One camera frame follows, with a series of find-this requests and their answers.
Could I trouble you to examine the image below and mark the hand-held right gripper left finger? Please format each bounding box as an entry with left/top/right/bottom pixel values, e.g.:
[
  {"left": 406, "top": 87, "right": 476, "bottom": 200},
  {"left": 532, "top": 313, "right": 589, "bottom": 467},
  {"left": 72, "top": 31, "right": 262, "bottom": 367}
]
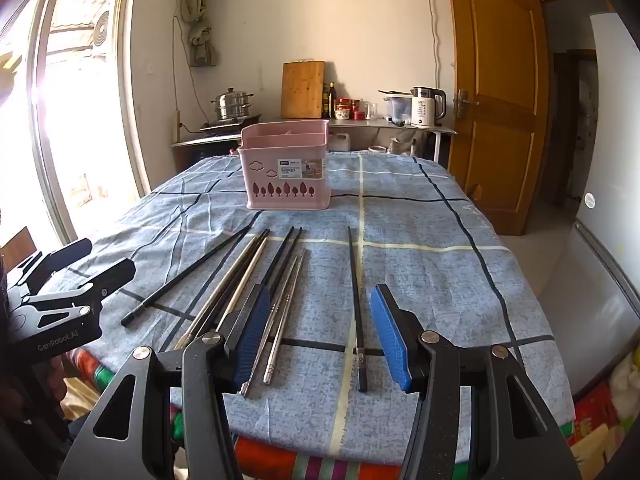
[{"left": 57, "top": 284, "right": 272, "bottom": 480}]

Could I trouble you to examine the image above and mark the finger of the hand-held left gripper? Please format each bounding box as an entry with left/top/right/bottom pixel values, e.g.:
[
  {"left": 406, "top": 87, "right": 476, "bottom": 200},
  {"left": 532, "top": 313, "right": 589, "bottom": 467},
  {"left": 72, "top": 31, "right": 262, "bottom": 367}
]
[
  {"left": 10, "top": 237, "right": 94, "bottom": 292},
  {"left": 22, "top": 258, "right": 137, "bottom": 312}
]

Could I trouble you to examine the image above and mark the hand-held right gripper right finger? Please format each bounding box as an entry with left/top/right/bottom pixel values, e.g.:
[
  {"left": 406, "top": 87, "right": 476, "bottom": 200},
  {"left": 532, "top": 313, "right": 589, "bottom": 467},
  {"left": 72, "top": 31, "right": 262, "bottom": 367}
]
[{"left": 370, "top": 284, "right": 583, "bottom": 480}]

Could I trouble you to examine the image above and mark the silver metal chopstick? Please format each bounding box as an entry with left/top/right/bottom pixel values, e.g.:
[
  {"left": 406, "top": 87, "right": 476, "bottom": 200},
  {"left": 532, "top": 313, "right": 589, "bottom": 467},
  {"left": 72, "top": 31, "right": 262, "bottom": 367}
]
[
  {"left": 264, "top": 247, "right": 307, "bottom": 387},
  {"left": 240, "top": 254, "right": 302, "bottom": 398}
]

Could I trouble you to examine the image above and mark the black chopstick with silver band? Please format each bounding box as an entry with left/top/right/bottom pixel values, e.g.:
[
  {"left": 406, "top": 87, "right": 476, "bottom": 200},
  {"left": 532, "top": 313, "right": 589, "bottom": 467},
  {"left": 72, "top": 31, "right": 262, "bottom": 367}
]
[{"left": 346, "top": 226, "right": 369, "bottom": 393}]

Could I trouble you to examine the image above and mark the pink plastic utensil basket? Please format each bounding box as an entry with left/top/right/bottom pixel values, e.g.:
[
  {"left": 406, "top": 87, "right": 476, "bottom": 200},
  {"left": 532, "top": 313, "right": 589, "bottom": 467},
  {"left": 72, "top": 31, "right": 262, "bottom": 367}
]
[{"left": 238, "top": 120, "right": 331, "bottom": 211}]

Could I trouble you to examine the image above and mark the blue plaid cloth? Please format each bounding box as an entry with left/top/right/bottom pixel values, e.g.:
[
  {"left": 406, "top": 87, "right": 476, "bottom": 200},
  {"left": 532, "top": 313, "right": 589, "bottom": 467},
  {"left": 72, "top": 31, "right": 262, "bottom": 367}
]
[{"left": 42, "top": 152, "right": 576, "bottom": 466}]

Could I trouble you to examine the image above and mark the colourful striped blanket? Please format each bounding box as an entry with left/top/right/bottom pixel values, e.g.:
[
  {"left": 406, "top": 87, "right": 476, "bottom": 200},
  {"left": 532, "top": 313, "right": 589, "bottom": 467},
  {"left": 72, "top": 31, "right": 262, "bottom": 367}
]
[{"left": 65, "top": 347, "right": 640, "bottom": 480}]

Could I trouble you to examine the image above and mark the low metal stand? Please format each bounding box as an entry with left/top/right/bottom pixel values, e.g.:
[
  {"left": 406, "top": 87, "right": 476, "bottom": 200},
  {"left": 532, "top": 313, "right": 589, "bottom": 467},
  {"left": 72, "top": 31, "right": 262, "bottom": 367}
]
[{"left": 170, "top": 132, "right": 244, "bottom": 173}]

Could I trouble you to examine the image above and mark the black induction cooker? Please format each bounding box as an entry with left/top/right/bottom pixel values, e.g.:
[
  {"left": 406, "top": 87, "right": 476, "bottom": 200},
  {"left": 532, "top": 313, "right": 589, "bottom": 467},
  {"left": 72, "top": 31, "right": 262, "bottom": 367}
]
[{"left": 199, "top": 116, "right": 251, "bottom": 134}]

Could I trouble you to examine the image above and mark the steel steamer pot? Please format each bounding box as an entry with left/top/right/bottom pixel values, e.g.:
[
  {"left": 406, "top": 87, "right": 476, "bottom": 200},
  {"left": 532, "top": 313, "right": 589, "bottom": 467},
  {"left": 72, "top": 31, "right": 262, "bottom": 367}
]
[{"left": 210, "top": 87, "right": 254, "bottom": 122}]

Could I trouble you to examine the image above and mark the metal kitchen table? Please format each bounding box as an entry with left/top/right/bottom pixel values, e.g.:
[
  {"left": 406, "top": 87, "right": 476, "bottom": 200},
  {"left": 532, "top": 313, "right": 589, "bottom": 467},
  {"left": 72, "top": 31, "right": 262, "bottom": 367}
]
[{"left": 272, "top": 117, "right": 458, "bottom": 162}]

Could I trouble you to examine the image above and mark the water filter pitcher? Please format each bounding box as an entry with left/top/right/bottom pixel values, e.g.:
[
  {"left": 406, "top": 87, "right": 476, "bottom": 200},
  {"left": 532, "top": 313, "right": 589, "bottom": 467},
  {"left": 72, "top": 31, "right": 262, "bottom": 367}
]
[{"left": 384, "top": 91, "right": 414, "bottom": 124}]

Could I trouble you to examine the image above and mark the white electric kettle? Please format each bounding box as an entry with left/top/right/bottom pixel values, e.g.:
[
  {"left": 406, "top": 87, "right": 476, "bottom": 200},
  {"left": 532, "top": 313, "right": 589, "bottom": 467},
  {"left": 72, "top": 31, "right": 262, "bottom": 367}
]
[{"left": 410, "top": 86, "right": 447, "bottom": 128}]

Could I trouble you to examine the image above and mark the bamboo cutting board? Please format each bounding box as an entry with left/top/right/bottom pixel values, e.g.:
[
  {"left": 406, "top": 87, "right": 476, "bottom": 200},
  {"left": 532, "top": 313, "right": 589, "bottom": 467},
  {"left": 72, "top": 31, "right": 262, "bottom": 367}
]
[{"left": 280, "top": 60, "right": 326, "bottom": 120}]

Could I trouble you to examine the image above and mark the silver refrigerator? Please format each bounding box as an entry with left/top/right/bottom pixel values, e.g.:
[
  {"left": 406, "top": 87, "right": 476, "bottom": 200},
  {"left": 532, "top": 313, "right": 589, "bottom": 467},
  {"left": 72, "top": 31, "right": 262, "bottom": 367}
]
[{"left": 570, "top": 12, "right": 640, "bottom": 402}]

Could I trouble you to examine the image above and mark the wooden door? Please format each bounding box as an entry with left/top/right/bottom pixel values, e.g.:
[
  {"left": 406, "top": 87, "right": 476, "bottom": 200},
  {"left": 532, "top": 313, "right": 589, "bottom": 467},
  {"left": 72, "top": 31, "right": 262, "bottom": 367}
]
[{"left": 444, "top": 0, "right": 551, "bottom": 237}]

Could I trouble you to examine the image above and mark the hanging beige cloth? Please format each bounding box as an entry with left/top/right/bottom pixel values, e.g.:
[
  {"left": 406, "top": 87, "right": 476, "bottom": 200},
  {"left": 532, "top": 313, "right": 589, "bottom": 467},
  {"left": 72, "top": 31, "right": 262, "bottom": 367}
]
[{"left": 177, "top": 0, "right": 222, "bottom": 69}]

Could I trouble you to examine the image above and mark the white window frame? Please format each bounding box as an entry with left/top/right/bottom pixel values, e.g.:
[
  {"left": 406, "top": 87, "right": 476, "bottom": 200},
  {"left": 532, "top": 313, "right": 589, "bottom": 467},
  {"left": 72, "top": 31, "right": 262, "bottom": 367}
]
[{"left": 0, "top": 0, "right": 153, "bottom": 261}]

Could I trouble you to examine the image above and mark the black power cable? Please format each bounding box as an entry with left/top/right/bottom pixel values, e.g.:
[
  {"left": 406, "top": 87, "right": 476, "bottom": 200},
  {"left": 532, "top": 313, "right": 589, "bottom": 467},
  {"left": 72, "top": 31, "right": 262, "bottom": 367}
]
[{"left": 171, "top": 14, "right": 201, "bottom": 132}]

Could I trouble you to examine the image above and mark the metal door handle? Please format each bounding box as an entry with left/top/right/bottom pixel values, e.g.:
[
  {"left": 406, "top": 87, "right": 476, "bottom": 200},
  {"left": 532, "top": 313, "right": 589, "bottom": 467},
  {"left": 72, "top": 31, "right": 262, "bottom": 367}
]
[{"left": 454, "top": 89, "right": 480, "bottom": 120}]

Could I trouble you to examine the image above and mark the white wall cable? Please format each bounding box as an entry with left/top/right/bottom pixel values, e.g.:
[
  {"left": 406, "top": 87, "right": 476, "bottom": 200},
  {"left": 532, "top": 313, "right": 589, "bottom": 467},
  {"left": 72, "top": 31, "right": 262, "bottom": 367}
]
[{"left": 421, "top": 0, "right": 442, "bottom": 88}]

